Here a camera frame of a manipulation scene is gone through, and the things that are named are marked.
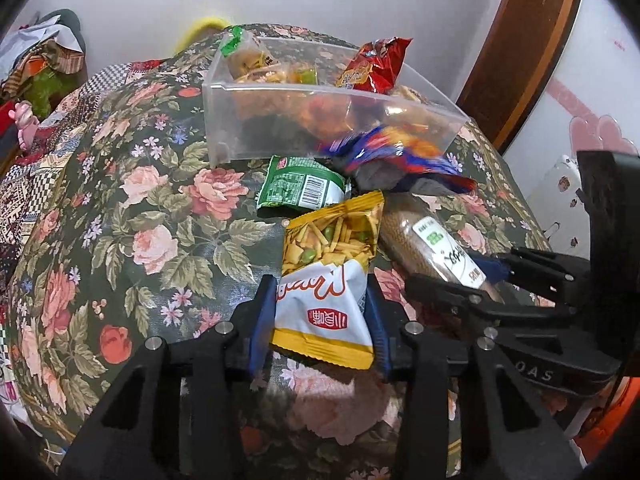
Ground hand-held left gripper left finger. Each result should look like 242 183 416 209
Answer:
57 274 278 480

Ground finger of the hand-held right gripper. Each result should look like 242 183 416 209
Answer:
479 246 594 307
404 273 582 347

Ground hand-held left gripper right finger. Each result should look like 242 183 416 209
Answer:
366 279 587 480

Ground yellow white snack packet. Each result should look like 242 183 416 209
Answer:
269 190 386 371

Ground brown packet with white label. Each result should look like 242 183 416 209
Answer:
381 194 507 307

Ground blue red biscuit packet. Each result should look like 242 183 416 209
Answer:
319 124 477 197

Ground clear plastic storage box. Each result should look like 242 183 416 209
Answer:
201 35 472 169

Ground orange clear bread bag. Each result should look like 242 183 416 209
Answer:
234 60 353 137

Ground clear bag with green top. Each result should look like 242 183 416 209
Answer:
219 26 282 82

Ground white cabinet with stickers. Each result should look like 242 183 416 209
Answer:
526 154 594 252

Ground white sliding door with hearts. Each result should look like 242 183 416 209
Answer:
500 0 640 243

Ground wooden wardrobe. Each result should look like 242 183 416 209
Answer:
456 0 587 154

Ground yellow green snack packet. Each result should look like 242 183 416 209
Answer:
286 64 319 87

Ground patchwork quilt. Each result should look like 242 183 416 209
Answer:
0 57 168 261

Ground yellow foam tube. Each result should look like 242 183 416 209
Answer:
174 16 229 54

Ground pink toy rabbit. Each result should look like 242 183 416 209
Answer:
14 100 40 150

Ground pile of clothes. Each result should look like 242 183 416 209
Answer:
0 9 87 107

